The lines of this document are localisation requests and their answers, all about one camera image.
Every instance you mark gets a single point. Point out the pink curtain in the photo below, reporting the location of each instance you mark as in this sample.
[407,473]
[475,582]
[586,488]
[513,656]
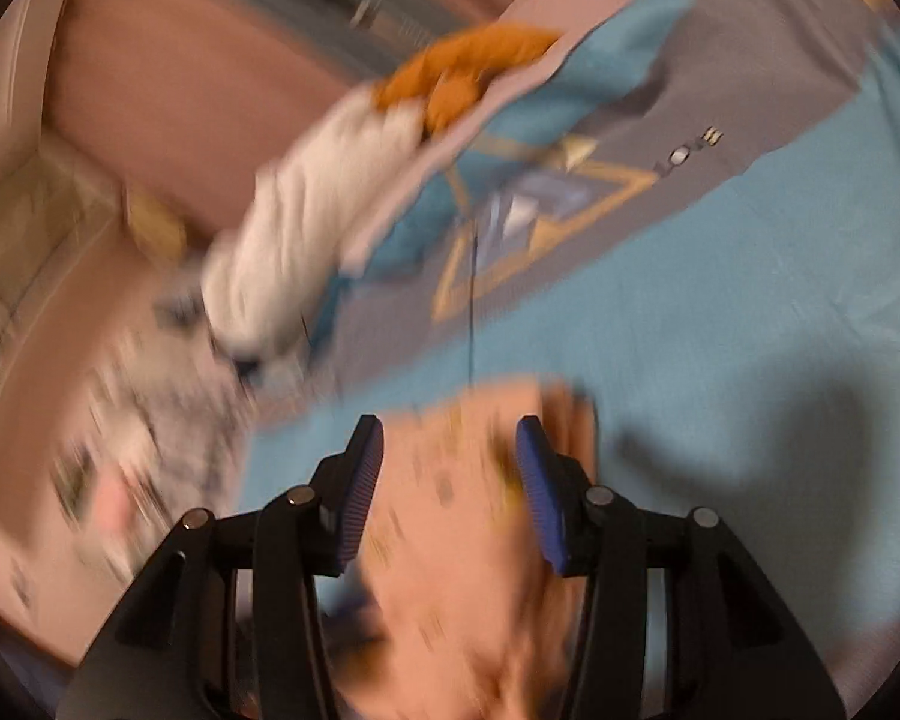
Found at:
[188,97]

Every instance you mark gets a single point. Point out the orange plush goose feet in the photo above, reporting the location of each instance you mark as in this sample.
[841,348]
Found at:
[449,77]

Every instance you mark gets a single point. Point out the orange cartoon print shirt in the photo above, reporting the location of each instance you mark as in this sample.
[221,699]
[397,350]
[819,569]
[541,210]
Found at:
[464,618]

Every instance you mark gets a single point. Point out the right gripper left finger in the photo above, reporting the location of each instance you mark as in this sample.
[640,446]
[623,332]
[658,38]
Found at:
[166,650]

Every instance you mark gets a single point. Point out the white plush goose toy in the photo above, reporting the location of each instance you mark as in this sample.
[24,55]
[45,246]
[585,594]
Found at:
[261,282]

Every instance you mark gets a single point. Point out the pink folded garment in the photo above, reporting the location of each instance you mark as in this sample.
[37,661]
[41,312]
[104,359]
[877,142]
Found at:
[114,508]

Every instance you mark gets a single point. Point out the wall shelf unit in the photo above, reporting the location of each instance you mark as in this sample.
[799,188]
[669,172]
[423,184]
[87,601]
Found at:
[45,204]

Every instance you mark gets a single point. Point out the blue grey patterned duvet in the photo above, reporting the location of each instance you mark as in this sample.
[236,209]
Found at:
[696,223]

